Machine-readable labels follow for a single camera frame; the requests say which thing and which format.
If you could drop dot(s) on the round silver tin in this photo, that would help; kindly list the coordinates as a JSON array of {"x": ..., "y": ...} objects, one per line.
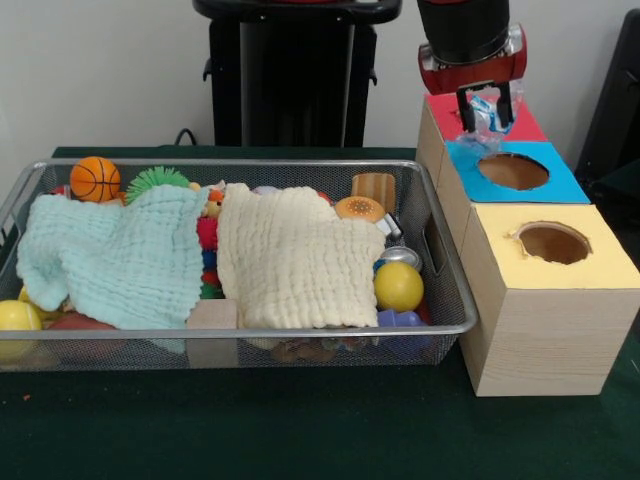
[{"x": 400, "y": 256}]

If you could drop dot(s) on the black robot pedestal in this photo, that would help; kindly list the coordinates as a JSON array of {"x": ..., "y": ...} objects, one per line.
[{"x": 290, "y": 75}]

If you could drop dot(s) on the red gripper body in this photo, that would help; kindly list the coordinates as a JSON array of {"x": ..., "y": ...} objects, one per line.
[{"x": 475, "y": 75}]

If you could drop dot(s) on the dark green table cloth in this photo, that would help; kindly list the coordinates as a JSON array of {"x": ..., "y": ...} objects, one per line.
[
  {"x": 625, "y": 182},
  {"x": 300, "y": 425}
]

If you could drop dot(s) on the clear plastic packet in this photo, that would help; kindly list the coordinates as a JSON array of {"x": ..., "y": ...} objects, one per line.
[{"x": 487, "y": 120}]

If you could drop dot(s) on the plain wooden block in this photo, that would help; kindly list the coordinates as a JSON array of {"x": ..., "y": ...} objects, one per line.
[{"x": 212, "y": 315}]

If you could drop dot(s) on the cream waffle cloth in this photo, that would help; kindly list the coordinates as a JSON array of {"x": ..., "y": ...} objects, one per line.
[{"x": 295, "y": 260}]

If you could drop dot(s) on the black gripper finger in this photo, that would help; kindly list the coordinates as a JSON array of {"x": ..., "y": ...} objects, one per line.
[
  {"x": 467, "y": 117},
  {"x": 506, "y": 112}
]

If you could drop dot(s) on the orange toy basketball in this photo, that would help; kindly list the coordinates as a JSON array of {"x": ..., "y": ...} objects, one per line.
[{"x": 95, "y": 179}]

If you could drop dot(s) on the silver mesh bin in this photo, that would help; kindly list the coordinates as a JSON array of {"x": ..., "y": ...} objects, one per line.
[{"x": 452, "y": 300}]

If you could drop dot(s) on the yellow plastic ball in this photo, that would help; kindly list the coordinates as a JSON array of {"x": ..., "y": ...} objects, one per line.
[
  {"x": 398, "y": 286},
  {"x": 17, "y": 316}
]

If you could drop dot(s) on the wooden box with three holes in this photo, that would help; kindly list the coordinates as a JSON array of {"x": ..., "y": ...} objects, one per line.
[{"x": 550, "y": 340}]

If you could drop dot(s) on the green spiky ball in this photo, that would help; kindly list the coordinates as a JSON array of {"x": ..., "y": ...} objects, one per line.
[{"x": 152, "y": 181}]

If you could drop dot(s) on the mint waffle cloth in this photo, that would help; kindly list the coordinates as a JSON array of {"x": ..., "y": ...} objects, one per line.
[{"x": 110, "y": 260}]

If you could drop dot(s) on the toy burger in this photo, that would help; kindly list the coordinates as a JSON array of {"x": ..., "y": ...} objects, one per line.
[{"x": 359, "y": 207}]

